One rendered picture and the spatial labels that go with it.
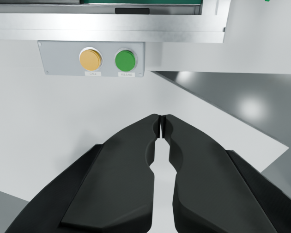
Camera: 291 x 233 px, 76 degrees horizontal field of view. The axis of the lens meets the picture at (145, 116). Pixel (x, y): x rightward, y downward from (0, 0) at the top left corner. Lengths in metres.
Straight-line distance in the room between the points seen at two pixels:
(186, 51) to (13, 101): 0.51
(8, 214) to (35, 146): 2.33
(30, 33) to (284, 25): 0.53
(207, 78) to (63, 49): 1.16
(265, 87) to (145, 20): 1.33
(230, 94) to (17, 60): 1.32
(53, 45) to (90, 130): 0.28
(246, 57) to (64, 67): 0.42
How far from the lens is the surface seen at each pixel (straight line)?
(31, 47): 0.57
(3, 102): 0.69
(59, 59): 0.43
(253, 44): 0.53
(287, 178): 2.25
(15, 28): 0.47
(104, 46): 0.39
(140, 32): 0.38
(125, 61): 0.38
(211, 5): 0.39
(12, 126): 0.72
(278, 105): 1.73
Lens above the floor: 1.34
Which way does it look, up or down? 62 degrees down
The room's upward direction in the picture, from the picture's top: 173 degrees counter-clockwise
